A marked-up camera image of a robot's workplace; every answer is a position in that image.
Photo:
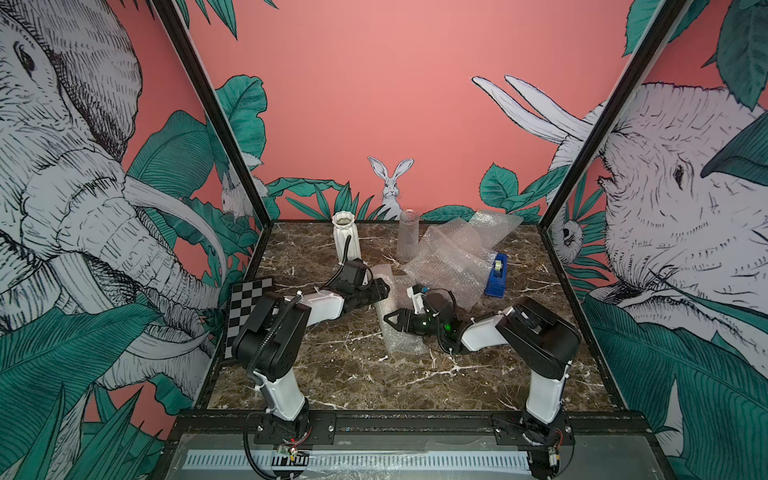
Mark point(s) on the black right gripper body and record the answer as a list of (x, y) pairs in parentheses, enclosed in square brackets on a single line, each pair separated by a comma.
[(422, 326)]

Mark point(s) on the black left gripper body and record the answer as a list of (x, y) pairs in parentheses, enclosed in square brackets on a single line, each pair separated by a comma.
[(367, 293)]

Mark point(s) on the bubble wrap sheet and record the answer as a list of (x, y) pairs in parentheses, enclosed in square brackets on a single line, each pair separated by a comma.
[(390, 316)]

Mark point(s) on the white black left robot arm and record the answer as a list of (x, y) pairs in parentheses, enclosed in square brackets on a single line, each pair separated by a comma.
[(268, 344)]

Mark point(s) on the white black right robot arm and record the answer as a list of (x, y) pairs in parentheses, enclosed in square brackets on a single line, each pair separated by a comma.
[(544, 341)]

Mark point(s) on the rear bubble wrap pile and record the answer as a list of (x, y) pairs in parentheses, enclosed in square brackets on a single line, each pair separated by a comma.
[(458, 255)]

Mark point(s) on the tall white ribbed vase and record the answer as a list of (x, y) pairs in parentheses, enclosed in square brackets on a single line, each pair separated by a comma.
[(346, 236)]

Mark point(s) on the blue tape dispenser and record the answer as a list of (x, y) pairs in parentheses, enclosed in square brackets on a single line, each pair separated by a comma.
[(497, 279)]

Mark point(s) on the clear textured glass vase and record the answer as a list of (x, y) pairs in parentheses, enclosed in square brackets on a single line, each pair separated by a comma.
[(408, 235)]

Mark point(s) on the black white checkerboard card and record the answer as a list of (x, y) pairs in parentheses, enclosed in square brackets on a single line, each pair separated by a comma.
[(243, 298)]

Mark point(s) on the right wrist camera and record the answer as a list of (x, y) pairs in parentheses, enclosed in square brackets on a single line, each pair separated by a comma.
[(417, 294)]

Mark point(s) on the black front mounting rail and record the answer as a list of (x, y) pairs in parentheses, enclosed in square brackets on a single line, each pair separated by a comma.
[(507, 428)]

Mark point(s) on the white slotted cable duct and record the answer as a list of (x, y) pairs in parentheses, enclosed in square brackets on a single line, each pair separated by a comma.
[(512, 462)]

